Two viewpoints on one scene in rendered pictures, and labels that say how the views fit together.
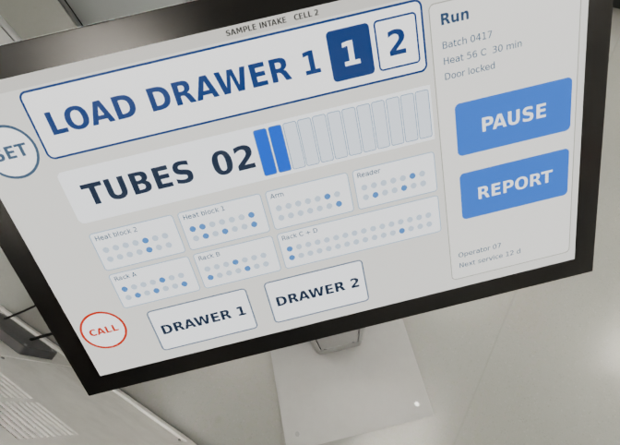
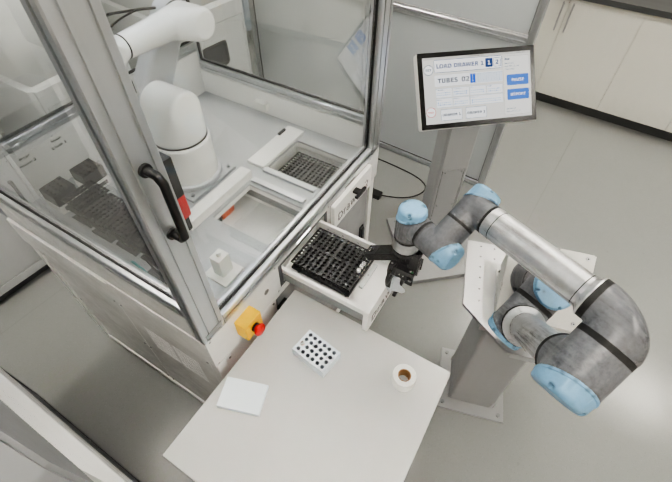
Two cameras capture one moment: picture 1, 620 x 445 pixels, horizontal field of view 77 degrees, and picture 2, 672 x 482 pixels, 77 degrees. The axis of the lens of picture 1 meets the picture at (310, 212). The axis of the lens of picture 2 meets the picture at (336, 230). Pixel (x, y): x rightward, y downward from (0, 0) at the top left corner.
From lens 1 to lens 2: 1.72 m
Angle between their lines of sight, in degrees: 15
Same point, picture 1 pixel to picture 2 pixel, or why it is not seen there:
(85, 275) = (432, 98)
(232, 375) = not seen: hidden behind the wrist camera
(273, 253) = (469, 100)
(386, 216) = (492, 96)
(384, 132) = (493, 78)
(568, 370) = not seen: hidden behind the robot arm
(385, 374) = not seen: hidden behind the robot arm
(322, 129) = (482, 75)
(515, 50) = (517, 66)
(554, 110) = (525, 79)
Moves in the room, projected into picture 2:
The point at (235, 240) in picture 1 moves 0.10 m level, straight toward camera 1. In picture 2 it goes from (462, 96) to (479, 107)
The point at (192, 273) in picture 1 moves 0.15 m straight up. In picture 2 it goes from (452, 102) to (460, 68)
